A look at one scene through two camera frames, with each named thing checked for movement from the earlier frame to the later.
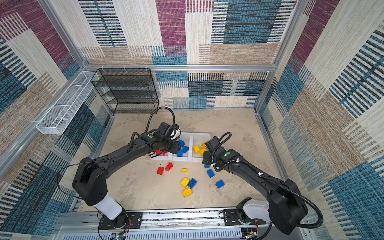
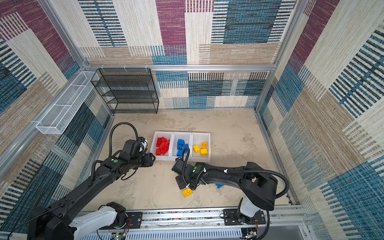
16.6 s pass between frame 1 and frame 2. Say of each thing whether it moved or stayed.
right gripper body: moved
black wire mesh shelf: stayed
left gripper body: moved
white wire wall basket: stayed
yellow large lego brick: stayed
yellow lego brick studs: stayed
